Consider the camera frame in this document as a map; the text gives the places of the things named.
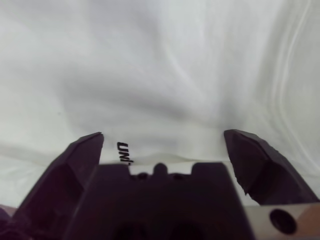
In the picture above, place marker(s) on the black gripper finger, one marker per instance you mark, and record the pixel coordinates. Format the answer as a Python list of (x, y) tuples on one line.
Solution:
[(265, 170), (65, 185)]

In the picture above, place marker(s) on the white t-shirt with black logo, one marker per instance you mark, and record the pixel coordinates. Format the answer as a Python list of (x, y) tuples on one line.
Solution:
[(150, 75)]

